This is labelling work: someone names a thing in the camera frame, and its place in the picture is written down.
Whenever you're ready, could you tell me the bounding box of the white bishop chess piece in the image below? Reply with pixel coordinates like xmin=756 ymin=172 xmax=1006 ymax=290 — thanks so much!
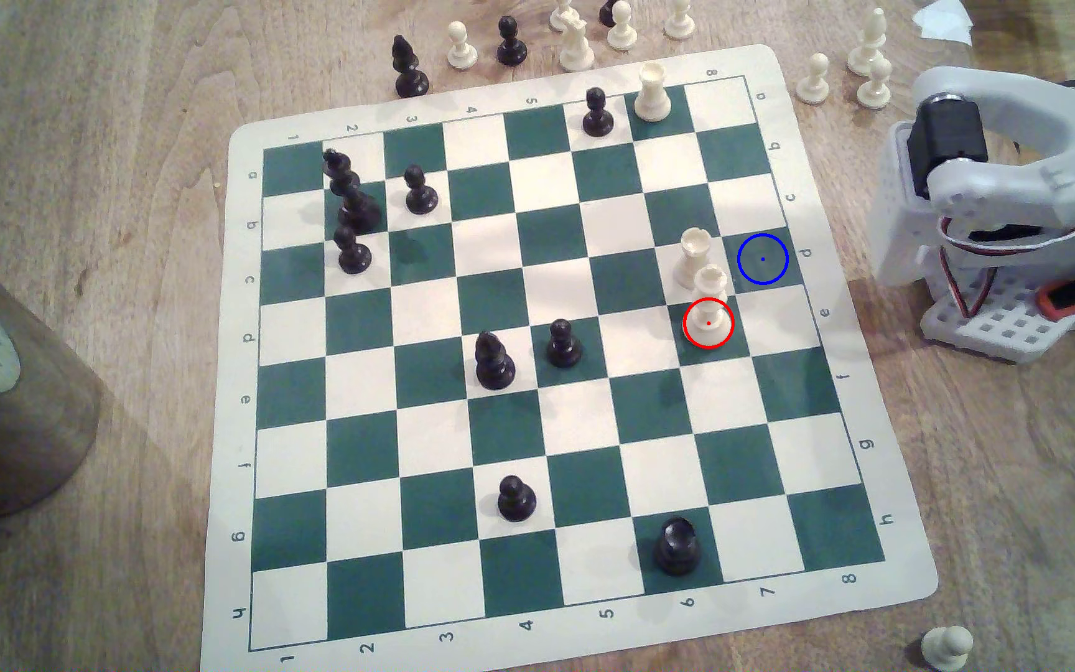
xmin=847 ymin=7 xmax=890 ymax=78

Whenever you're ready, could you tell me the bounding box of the black queen chess piece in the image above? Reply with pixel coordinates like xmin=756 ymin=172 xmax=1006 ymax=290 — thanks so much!
xmin=336 ymin=182 xmax=383 ymax=235

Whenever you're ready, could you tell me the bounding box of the black bishop chess piece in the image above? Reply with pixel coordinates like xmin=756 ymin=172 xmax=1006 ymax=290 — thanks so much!
xmin=475 ymin=330 xmax=517 ymax=391
xmin=391 ymin=34 xmax=430 ymax=99

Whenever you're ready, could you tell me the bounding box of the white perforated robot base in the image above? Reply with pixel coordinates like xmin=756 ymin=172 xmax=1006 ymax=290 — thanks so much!
xmin=918 ymin=280 xmax=1075 ymax=365

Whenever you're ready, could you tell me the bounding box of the black rook chess piece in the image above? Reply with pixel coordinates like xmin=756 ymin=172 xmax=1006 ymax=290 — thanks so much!
xmin=653 ymin=516 xmax=704 ymax=576

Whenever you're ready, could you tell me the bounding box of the white paper scrap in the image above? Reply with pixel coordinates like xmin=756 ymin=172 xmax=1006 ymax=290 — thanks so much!
xmin=911 ymin=0 xmax=975 ymax=46

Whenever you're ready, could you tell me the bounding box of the white king chess piece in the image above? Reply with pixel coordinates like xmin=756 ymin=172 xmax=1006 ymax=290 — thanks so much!
xmin=685 ymin=264 xmax=733 ymax=347

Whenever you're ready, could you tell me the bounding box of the brown chess bag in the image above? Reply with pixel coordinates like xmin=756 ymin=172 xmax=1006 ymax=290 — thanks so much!
xmin=0 ymin=230 xmax=105 ymax=521

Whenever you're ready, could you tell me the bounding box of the white knight chess piece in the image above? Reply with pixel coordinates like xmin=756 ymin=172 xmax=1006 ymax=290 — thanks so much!
xmin=559 ymin=19 xmax=597 ymax=73

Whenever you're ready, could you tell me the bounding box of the green white chess mat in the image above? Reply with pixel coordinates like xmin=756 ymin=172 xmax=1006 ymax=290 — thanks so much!
xmin=200 ymin=44 xmax=940 ymax=672

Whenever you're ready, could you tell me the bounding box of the white rook chess piece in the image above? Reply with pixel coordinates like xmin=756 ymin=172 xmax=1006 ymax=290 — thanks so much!
xmin=633 ymin=62 xmax=673 ymax=123
xmin=672 ymin=228 xmax=718 ymax=291

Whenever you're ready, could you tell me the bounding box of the red black white cable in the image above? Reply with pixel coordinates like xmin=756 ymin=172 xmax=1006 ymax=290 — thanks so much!
xmin=934 ymin=210 xmax=1075 ymax=323

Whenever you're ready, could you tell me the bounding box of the black pawn chess piece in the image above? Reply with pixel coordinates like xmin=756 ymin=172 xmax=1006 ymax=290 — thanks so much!
xmin=497 ymin=475 xmax=538 ymax=523
xmin=333 ymin=224 xmax=373 ymax=276
xmin=581 ymin=86 xmax=615 ymax=138
xmin=546 ymin=318 xmax=584 ymax=370
xmin=404 ymin=164 xmax=440 ymax=216
xmin=496 ymin=16 xmax=529 ymax=67

